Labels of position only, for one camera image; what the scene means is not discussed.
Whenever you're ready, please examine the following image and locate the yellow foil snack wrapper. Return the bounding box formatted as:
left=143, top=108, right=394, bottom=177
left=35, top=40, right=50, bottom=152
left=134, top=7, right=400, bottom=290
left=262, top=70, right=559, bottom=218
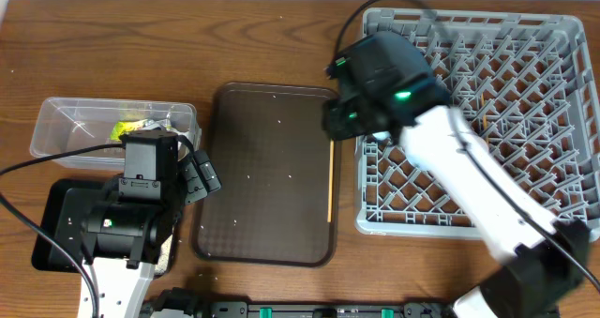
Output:
left=109, top=119, right=173, bottom=142

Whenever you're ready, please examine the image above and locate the wooden chopstick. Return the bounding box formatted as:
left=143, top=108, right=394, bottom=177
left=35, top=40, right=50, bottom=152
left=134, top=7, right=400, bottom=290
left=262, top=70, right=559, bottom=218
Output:
left=327, top=141, right=335, bottom=223
left=480, top=93, right=489, bottom=145

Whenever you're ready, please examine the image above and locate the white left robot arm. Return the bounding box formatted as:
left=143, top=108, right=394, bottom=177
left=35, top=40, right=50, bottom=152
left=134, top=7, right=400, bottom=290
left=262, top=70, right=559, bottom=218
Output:
left=78, top=129, right=221, bottom=317

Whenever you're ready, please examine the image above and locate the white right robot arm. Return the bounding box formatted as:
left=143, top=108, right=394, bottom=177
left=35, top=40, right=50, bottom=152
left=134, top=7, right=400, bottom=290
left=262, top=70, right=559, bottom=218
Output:
left=322, top=32, right=596, bottom=317

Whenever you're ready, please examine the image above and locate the black waste tray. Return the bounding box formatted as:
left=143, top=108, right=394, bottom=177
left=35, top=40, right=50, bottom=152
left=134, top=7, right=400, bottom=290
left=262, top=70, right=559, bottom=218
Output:
left=41, top=175, right=185, bottom=270

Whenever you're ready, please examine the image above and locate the grey dishwasher rack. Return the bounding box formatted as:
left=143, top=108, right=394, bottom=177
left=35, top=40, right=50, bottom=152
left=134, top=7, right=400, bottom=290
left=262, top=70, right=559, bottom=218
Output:
left=354, top=8, right=599, bottom=239

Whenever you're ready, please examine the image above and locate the brown serving tray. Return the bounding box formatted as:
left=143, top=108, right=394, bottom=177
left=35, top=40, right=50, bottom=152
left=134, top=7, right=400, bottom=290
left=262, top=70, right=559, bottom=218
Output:
left=190, top=83, right=340, bottom=267

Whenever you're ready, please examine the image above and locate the clear plastic bin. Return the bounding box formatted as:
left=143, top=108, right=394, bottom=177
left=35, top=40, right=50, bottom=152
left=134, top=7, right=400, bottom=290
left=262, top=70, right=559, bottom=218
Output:
left=29, top=98, right=202, bottom=158

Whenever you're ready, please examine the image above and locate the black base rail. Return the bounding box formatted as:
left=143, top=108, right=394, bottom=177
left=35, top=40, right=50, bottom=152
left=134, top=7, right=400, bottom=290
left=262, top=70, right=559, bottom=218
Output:
left=139, top=288, right=454, bottom=318

